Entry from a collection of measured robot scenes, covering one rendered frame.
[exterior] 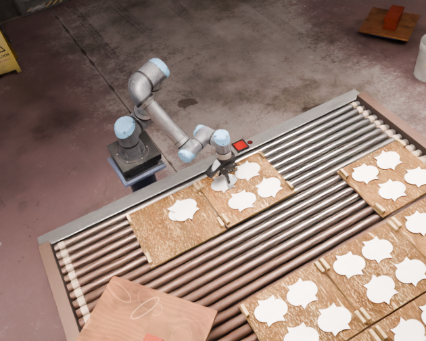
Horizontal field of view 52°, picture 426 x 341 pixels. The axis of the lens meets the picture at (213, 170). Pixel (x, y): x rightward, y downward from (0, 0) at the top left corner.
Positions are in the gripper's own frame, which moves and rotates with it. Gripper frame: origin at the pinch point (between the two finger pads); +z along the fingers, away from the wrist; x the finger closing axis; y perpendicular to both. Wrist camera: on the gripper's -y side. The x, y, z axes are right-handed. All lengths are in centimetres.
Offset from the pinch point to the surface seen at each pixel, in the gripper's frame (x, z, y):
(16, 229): 122, 94, -130
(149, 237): -9.5, 0.5, -48.7
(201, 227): -18.6, 0.6, -23.6
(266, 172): -6.1, 0.7, 22.9
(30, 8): 464, 87, -36
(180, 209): -3.7, -1.1, -28.1
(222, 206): -13.2, 0.6, -8.4
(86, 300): -23, 2, -87
